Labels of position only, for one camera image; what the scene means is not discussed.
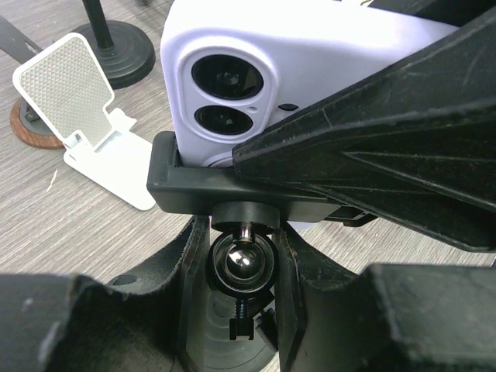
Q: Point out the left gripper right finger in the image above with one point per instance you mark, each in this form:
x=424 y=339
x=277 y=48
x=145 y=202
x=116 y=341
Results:
x=390 y=317

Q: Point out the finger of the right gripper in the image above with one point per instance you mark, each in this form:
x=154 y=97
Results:
x=413 y=144

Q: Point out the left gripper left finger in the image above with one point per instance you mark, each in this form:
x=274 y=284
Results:
x=151 y=318

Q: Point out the black round-base stand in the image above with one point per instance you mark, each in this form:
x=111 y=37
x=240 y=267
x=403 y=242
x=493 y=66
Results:
x=271 y=294

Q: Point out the purple-cased phone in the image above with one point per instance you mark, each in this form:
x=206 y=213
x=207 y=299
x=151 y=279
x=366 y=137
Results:
x=234 y=68

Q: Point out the wooden-base grey phone stand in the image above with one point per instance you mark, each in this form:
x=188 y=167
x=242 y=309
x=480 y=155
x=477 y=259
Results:
x=24 y=121

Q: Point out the white folding phone stand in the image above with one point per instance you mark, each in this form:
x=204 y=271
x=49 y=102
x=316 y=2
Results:
x=67 y=88

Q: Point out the tall black phone stand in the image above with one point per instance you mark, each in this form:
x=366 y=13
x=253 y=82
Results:
x=125 y=53

